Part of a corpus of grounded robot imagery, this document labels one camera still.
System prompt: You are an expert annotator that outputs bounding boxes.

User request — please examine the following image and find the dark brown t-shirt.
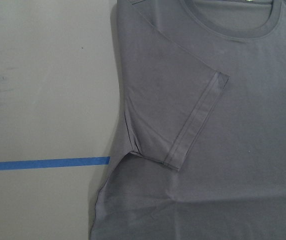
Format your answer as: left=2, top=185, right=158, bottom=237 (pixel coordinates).
left=89, top=0, right=286, bottom=240

